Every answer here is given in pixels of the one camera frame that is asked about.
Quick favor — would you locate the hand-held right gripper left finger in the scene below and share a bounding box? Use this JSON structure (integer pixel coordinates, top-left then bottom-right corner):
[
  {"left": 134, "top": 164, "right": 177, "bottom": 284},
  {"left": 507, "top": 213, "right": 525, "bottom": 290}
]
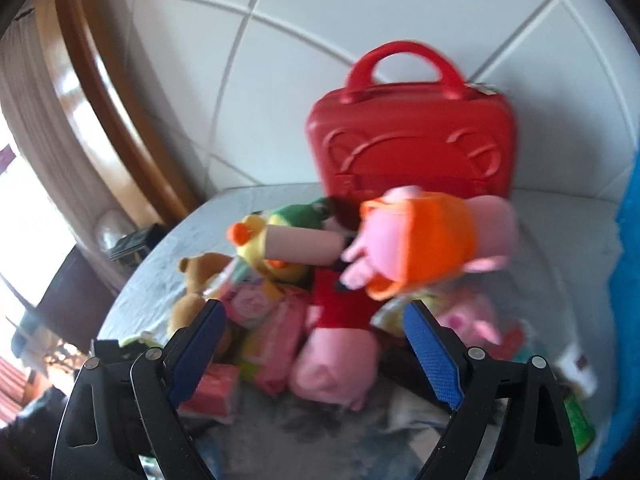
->
[{"left": 50, "top": 299, "right": 227, "bottom": 480}]

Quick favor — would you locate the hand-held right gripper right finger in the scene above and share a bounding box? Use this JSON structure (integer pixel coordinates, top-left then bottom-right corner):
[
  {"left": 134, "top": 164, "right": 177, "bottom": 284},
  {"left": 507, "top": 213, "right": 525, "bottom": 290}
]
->
[{"left": 403, "top": 299, "right": 581, "bottom": 480}]

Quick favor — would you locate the pink pig plush orange hat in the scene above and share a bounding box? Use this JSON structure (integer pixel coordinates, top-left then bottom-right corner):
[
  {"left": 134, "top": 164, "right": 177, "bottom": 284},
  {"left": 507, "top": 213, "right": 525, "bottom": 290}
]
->
[{"left": 291, "top": 185, "right": 519, "bottom": 407}]

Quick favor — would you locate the small red white box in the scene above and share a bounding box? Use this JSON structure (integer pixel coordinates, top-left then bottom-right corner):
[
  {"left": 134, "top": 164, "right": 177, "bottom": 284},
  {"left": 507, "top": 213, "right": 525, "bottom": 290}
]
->
[{"left": 177, "top": 362, "right": 242, "bottom": 420}]

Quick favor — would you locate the pink plush toy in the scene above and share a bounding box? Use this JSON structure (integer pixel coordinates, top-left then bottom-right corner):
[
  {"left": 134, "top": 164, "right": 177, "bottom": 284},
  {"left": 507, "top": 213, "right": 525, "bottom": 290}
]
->
[{"left": 441, "top": 294, "right": 502, "bottom": 347}]

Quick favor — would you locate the yellow green packet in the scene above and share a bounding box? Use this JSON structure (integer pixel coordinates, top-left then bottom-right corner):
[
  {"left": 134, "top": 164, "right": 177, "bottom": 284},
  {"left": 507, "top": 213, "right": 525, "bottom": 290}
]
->
[{"left": 374, "top": 289, "right": 451, "bottom": 337}]

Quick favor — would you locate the pink tissue pack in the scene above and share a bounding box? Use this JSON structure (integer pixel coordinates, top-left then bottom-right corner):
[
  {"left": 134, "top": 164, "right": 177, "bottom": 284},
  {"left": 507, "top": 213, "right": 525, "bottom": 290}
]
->
[
  {"left": 239, "top": 294, "right": 309, "bottom": 397},
  {"left": 219, "top": 281, "right": 282, "bottom": 332}
]

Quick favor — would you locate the brown teddy bear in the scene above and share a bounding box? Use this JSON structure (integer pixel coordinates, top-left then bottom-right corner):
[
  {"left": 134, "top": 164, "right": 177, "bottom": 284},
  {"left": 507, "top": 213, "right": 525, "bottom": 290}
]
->
[{"left": 169, "top": 252, "right": 237, "bottom": 347}]

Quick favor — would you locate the yellow duck plush toy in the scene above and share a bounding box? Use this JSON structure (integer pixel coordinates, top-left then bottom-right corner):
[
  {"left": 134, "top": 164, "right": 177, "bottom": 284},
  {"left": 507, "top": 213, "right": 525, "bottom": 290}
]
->
[{"left": 226, "top": 212, "right": 315, "bottom": 302}]

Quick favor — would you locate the black box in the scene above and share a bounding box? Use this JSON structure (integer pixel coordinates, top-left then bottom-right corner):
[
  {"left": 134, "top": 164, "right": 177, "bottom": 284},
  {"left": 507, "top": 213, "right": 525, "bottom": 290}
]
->
[{"left": 109, "top": 224, "right": 167, "bottom": 262}]

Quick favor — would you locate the pink cylinder roller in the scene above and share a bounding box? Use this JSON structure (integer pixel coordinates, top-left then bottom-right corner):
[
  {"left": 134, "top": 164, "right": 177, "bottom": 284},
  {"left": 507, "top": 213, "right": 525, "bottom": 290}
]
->
[{"left": 266, "top": 224, "right": 345, "bottom": 267}]

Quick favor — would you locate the brown bottle green label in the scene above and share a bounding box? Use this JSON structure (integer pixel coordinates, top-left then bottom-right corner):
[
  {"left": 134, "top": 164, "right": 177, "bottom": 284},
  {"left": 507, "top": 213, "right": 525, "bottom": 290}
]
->
[{"left": 562, "top": 389, "right": 597, "bottom": 457}]

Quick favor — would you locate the green plush toy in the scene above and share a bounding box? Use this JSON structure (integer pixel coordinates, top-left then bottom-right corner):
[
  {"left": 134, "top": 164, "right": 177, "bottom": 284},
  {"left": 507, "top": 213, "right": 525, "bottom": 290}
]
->
[{"left": 269, "top": 198, "right": 334, "bottom": 232}]

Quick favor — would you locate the blue blanket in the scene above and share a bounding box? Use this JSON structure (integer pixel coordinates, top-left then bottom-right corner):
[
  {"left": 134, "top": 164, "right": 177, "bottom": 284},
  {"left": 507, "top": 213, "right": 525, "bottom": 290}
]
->
[{"left": 595, "top": 150, "right": 640, "bottom": 480}]

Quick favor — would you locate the red carrying case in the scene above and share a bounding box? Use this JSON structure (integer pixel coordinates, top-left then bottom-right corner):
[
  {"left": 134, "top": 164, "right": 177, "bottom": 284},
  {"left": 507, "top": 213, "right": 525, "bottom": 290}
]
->
[{"left": 305, "top": 40, "right": 517, "bottom": 213}]

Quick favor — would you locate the beige curtain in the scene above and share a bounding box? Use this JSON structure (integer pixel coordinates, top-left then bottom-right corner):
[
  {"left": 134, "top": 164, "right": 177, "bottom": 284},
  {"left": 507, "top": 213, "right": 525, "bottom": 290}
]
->
[{"left": 0, "top": 9, "right": 117, "bottom": 302}]

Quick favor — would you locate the wooden frame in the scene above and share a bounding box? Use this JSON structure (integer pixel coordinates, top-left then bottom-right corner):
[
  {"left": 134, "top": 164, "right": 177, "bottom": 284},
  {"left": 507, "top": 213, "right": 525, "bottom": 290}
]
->
[{"left": 52, "top": 0, "right": 202, "bottom": 222}]

